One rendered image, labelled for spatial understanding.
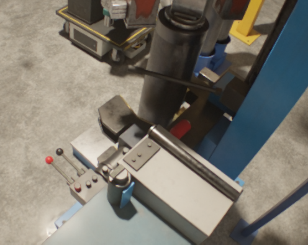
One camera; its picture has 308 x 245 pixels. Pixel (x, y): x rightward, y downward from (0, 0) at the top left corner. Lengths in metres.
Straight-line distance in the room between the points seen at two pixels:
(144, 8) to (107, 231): 0.79
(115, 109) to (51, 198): 1.09
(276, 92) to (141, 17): 0.54
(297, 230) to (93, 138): 1.84
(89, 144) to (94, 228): 1.30
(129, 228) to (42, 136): 1.62
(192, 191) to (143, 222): 0.21
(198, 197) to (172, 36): 0.60
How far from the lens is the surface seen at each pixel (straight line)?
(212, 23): 2.70
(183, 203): 1.04
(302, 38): 0.93
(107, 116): 1.42
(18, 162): 2.49
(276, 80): 1.02
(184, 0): 1.12
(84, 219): 1.11
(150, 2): 1.08
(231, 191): 1.07
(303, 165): 3.06
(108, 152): 1.86
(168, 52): 1.22
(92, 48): 3.12
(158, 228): 1.12
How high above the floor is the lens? 2.12
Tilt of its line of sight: 50 degrees down
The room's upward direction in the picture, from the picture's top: 16 degrees clockwise
